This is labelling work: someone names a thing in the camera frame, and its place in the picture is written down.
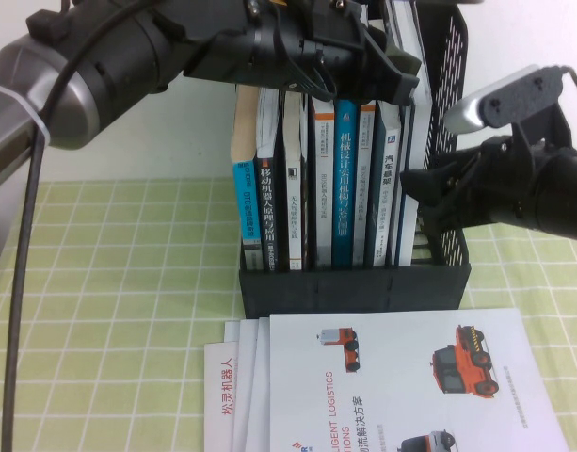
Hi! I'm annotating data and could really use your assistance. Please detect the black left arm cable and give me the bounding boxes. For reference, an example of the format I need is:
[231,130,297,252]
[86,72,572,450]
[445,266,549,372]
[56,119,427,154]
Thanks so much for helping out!
[0,0,148,452]

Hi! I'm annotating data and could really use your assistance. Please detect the white brochure with orange vehicles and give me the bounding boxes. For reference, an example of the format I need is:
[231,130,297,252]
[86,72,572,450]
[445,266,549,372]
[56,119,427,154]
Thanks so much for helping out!
[268,308,571,452]

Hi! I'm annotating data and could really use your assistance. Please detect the black plastic book holder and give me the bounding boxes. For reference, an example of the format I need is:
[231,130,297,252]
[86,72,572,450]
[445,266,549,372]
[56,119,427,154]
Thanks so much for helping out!
[231,0,473,316]

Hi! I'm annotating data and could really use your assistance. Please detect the white brochure with red text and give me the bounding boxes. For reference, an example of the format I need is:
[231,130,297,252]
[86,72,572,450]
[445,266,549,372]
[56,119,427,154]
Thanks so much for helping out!
[203,341,240,452]

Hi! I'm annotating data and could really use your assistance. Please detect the dark teal car suspension book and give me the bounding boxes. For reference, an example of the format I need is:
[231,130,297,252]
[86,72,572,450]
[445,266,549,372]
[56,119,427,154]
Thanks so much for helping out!
[366,98,405,268]

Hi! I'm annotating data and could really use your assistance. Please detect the green checked tablecloth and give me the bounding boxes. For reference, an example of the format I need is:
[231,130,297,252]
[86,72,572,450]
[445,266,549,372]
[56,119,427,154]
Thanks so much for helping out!
[0,178,577,452]

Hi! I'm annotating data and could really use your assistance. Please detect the white spine paperback book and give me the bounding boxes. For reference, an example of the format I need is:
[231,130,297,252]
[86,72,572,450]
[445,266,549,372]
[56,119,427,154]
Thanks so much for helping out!
[282,91,304,272]

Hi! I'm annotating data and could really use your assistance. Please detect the white book dark blue spine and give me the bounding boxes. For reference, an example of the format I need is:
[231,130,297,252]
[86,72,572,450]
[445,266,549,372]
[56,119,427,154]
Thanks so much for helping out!
[392,0,433,267]

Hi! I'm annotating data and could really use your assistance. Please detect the grey spine orange band book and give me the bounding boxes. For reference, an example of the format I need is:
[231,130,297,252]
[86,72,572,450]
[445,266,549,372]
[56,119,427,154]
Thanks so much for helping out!
[356,101,378,267]

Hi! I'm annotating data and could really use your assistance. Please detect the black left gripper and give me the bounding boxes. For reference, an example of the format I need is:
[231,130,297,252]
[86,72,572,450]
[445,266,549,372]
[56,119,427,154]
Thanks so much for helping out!
[249,0,422,105]

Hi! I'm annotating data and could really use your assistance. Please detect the blue spine mechanical design book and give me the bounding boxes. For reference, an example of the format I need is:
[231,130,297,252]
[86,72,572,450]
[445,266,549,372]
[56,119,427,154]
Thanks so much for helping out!
[332,97,360,269]

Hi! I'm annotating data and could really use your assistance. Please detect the thin black spine book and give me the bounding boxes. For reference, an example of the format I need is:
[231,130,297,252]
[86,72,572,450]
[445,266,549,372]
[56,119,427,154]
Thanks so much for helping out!
[300,93,313,270]

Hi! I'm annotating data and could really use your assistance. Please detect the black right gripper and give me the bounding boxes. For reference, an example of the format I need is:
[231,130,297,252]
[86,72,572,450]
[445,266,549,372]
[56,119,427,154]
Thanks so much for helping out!
[400,134,548,233]

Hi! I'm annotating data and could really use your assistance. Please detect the white spine orange band book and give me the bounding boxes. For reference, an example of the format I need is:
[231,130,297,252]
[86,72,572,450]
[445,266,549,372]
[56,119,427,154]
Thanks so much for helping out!
[309,96,336,270]

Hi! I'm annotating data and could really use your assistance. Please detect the black spine robot book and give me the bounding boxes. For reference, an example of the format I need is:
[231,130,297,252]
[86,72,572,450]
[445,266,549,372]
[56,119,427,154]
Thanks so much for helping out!
[254,87,285,274]

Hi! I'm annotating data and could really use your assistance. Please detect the cyan spine book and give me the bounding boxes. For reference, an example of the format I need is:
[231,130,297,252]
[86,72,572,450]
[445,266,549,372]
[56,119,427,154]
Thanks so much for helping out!
[230,84,264,273]

